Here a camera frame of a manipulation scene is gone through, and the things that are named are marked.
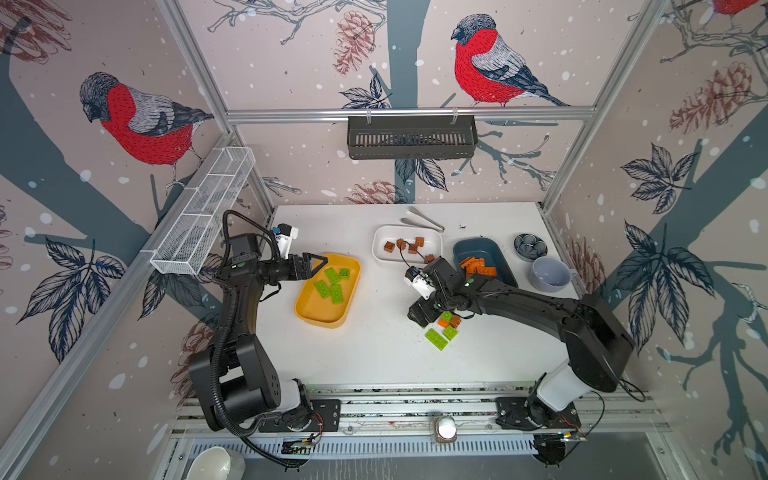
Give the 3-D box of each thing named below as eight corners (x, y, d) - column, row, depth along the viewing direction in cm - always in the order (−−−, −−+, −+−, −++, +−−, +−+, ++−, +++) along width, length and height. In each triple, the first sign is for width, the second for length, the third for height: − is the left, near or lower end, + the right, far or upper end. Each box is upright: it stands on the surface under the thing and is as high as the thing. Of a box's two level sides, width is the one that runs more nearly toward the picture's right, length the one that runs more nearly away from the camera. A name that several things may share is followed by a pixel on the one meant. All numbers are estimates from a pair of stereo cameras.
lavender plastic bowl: (545, 300, 95) (554, 291, 90) (519, 275, 101) (526, 264, 96) (570, 284, 99) (580, 274, 94) (544, 260, 105) (552, 249, 100)
